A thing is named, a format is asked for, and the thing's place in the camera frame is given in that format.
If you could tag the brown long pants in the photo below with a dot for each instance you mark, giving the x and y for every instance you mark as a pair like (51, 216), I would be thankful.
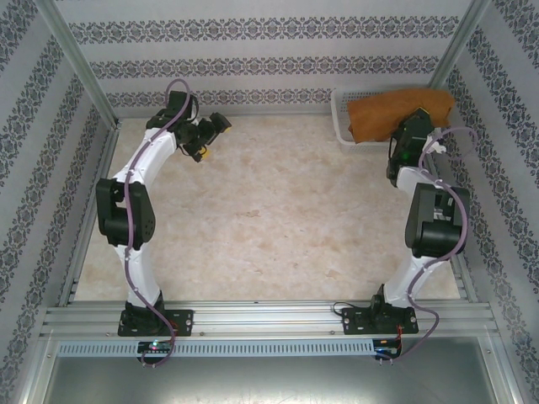
(387, 113)

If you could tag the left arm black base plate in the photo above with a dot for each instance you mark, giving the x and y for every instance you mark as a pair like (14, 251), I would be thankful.
(183, 322)

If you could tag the aluminium profile frame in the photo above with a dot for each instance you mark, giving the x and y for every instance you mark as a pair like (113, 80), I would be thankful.
(261, 320)

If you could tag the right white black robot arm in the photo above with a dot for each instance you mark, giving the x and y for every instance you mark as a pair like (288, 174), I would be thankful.
(438, 235)

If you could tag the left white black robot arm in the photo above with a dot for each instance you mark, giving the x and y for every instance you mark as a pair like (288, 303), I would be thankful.
(143, 155)

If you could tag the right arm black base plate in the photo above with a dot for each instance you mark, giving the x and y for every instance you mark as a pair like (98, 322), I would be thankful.
(351, 322)

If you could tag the white plastic mesh basket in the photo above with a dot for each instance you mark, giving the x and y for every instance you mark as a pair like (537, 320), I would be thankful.
(342, 126)

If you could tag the grey sheet metal panel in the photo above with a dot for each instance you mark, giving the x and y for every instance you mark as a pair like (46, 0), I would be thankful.
(269, 379)

